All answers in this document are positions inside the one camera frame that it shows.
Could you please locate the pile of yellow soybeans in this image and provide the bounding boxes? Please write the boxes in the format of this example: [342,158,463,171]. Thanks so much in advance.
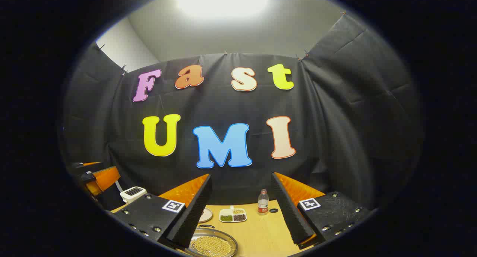
[190,235,232,257]

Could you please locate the ceiling light panel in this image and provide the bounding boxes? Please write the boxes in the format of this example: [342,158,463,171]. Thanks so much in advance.
[175,0,272,19]

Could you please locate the white divided bean dish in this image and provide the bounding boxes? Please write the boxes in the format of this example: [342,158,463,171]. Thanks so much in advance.
[219,206,247,223]

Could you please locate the clear water bottle red label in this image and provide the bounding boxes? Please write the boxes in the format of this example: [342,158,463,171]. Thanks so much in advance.
[258,189,269,216]

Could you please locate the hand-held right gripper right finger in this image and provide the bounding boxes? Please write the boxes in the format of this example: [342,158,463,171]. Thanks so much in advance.
[271,172,373,249]

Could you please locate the white toaster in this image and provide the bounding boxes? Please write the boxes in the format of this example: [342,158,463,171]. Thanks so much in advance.
[120,186,147,204]

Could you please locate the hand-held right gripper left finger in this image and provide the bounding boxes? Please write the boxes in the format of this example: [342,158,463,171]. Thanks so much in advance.
[112,174,213,249]

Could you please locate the steel pot with black handle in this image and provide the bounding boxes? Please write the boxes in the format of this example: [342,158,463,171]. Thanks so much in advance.
[184,224,238,257]

